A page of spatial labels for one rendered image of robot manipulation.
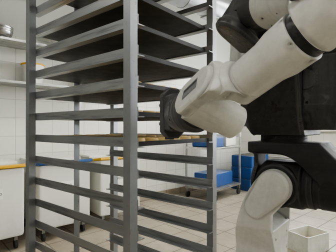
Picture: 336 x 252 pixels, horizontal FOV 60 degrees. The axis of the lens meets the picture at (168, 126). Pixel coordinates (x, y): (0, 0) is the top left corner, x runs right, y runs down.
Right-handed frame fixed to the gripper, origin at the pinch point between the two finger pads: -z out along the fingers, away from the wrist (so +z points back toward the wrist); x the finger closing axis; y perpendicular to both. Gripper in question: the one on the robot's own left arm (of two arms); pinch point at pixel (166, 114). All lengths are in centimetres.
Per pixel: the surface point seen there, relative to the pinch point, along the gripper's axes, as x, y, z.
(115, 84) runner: 10.1, 9.4, -20.3
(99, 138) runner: -7.1, 13.3, -27.0
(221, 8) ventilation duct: 157, -179, -272
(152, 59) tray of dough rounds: 18.6, -2.4, -19.0
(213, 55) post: 26, -32, -33
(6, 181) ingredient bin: -51, 69, -216
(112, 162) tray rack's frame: -22, -1, -87
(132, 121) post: -1.6, 6.2, -10.7
